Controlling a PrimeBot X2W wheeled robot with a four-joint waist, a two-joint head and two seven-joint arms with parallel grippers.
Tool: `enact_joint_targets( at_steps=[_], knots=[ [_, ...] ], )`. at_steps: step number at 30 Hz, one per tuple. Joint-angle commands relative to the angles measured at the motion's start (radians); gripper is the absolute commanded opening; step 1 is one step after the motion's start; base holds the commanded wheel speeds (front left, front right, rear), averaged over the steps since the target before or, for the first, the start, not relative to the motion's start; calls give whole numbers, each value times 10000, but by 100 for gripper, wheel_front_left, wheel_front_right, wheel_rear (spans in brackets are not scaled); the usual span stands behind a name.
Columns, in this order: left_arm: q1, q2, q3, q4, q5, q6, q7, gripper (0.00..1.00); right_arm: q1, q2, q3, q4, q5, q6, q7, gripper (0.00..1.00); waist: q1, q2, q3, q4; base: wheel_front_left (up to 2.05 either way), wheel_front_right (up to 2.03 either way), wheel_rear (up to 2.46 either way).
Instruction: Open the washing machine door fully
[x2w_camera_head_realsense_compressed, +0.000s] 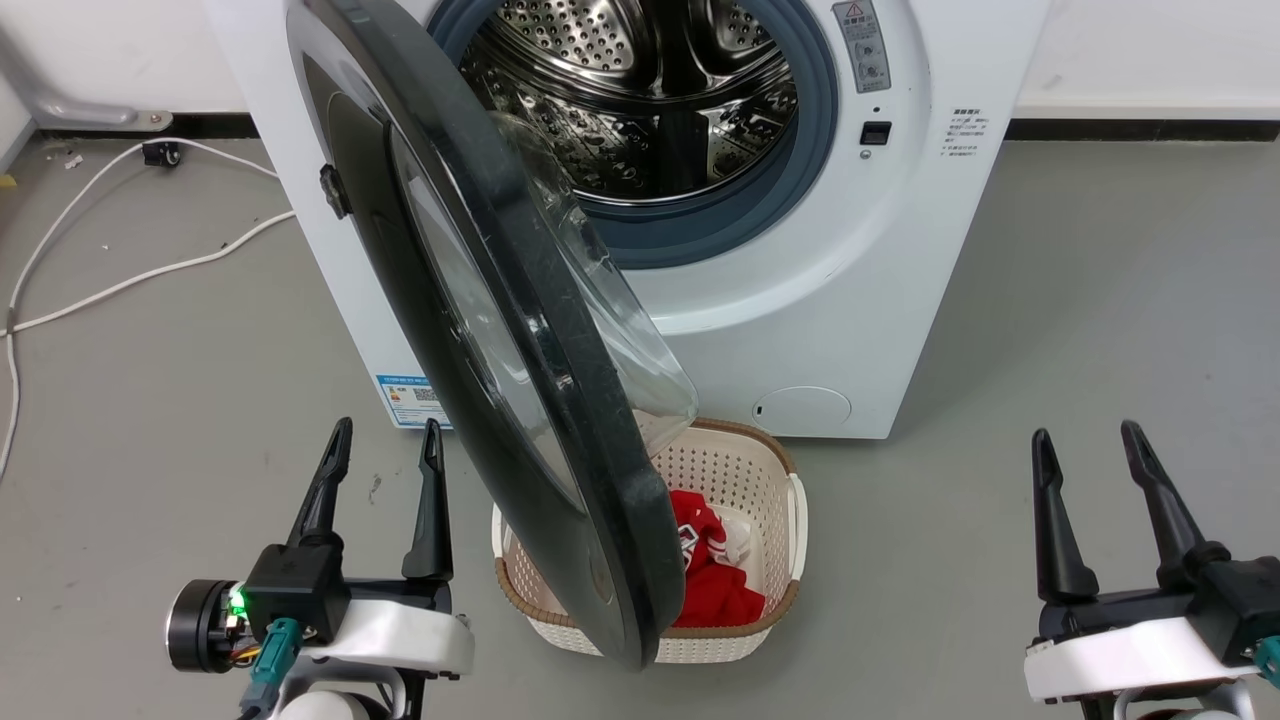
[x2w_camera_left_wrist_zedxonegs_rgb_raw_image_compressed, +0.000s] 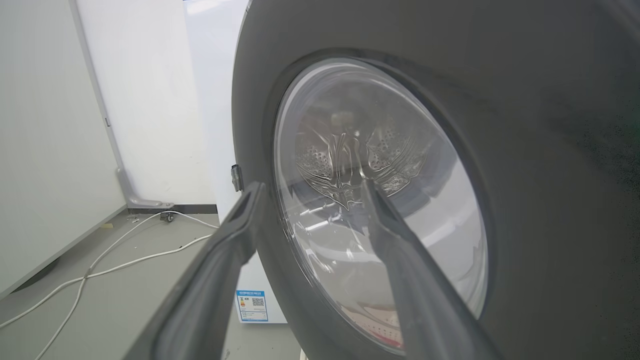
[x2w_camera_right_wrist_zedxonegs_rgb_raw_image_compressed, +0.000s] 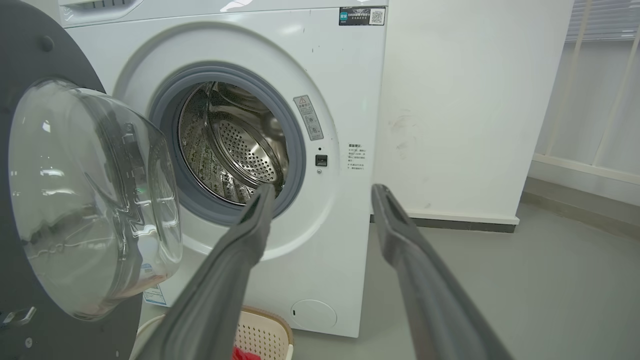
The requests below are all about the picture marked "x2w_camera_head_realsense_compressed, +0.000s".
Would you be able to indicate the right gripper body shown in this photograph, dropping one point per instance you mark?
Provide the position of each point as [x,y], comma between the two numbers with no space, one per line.
[1130,645]

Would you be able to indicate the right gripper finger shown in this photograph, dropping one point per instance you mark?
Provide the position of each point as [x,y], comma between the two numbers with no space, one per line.
[1058,540]
[1170,520]

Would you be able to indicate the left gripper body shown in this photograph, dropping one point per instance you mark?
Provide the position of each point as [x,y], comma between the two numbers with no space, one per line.
[395,630]

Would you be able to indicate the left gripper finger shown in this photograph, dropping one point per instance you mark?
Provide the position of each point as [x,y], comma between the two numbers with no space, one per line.
[322,495]
[431,520]

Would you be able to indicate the black round washing machine door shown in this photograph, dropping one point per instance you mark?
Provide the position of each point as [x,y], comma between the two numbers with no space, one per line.
[520,330]

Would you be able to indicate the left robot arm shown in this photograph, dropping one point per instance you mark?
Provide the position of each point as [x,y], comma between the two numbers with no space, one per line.
[330,703]

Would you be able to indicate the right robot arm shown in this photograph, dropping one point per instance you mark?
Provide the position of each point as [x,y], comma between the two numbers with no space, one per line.
[1180,705]

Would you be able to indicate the white front-load washing machine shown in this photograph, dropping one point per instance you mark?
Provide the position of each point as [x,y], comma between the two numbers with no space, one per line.
[850,300]

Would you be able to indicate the blue energy label sticker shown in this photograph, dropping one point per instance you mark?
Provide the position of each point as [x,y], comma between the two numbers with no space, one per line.
[412,400]

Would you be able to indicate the white perforated laundry basket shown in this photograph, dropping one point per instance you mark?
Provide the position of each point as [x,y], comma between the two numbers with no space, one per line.
[770,500]

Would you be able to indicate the red garment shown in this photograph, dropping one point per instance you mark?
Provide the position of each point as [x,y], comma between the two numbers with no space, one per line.
[715,590]

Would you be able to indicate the white garment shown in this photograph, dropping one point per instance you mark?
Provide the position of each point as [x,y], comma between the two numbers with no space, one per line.
[738,540]

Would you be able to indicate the small black plug block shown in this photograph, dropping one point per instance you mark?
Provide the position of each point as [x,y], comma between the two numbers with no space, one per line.
[161,154]

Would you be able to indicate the grey warning sticker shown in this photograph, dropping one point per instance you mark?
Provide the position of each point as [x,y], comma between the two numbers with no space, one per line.
[862,45]

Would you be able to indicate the grey metal bracket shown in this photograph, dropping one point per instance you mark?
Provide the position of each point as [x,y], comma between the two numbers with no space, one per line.
[70,105]

